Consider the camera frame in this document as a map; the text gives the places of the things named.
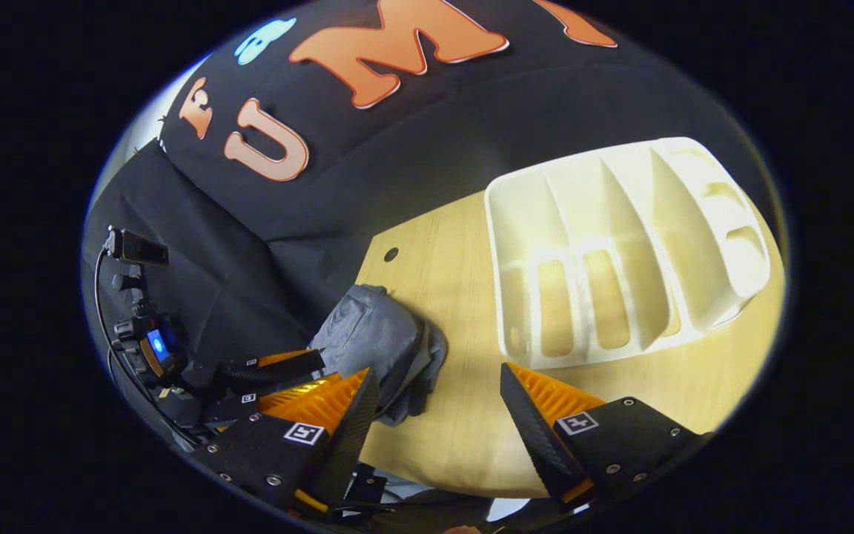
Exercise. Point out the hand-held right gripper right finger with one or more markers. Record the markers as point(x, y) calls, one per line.
point(534, 434)

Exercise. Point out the grey fabric schoolbag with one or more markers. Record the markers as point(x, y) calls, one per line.
point(375, 334)

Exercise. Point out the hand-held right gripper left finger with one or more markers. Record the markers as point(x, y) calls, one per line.
point(353, 437)

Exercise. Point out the white plastic bookshelf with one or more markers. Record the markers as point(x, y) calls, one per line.
point(583, 215)

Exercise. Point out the black backdrop cloth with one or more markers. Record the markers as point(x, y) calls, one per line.
point(434, 133)

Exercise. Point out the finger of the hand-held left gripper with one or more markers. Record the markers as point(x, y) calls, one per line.
point(286, 367)
point(238, 408)

